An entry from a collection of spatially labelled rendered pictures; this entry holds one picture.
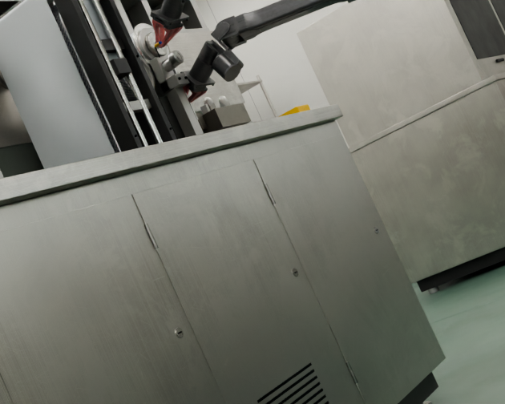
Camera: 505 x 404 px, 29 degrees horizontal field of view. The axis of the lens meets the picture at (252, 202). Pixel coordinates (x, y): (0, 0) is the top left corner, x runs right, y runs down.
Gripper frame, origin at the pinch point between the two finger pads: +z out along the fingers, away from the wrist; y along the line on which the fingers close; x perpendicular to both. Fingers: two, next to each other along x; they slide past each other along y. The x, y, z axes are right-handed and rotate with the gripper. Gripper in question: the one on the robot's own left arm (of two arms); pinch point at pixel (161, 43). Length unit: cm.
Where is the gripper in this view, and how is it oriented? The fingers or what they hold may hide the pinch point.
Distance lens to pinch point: 272.1
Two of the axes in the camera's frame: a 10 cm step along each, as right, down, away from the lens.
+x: -8.1, -5.0, 3.1
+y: 4.9, -3.0, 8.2
